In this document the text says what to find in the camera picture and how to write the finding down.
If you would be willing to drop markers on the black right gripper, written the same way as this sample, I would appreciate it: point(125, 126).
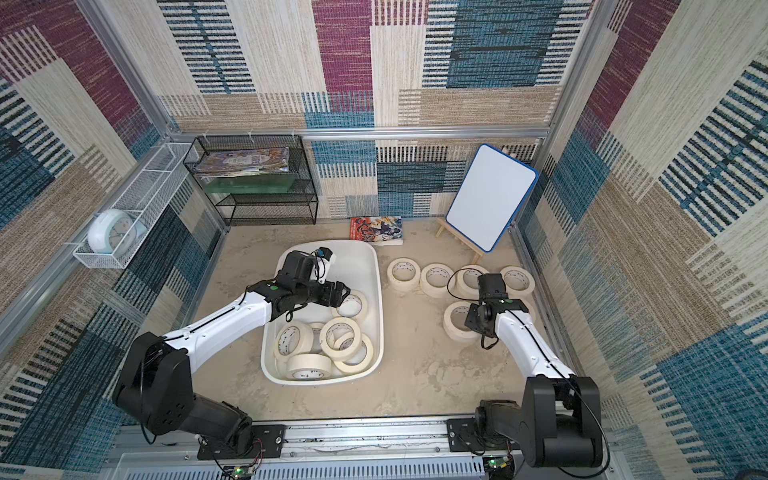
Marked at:
point(475, 321)

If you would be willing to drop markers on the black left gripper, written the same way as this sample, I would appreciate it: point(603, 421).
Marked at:
point(337, 298)

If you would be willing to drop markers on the cream masking tape roll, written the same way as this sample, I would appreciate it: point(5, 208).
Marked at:
point(340, 338)
point(308, 366)
point(454, 323)
point(435, 279)
point(403, 274)
point(293, 339)
point(354, 306)
point(467, 281)
point(360, 361)
point(518, 281)

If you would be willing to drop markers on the white plastic storage box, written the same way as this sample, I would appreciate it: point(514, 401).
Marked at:
point(356, 265)

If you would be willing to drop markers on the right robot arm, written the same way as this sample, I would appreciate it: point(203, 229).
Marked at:
point(558, 421)

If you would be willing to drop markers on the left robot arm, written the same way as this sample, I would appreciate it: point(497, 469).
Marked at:
point(155, 384)

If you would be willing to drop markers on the wooden easel stand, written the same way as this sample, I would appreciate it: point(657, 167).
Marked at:
point(444, 226)

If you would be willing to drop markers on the colourful comic book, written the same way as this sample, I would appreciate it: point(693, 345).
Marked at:
point(381, 231)

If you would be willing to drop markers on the green book on shelf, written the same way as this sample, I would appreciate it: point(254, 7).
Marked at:
point(257, 184)

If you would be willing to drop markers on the blue framed whiteboard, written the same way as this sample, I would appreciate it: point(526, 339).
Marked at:
point(490, 195)

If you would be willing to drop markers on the colourful book on shelf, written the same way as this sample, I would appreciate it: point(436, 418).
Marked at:
point(244, 162)

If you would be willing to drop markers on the white round alarm clock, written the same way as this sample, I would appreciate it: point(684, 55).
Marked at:
point(112, 232)

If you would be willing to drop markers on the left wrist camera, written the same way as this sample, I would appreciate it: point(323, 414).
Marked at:
point(324, 259)

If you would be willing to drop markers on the black wire shelf rack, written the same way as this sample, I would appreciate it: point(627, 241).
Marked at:
point(298, 206)

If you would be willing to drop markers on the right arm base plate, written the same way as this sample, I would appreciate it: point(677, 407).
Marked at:
point(464, 436)

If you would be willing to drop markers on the aluminium front rail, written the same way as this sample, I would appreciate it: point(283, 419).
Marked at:
point(342, 439)

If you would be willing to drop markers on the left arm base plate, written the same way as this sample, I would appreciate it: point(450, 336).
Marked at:
point(266, 439)

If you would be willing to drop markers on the white wire wall basket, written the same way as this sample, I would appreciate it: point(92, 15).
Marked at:
point(144, 198)

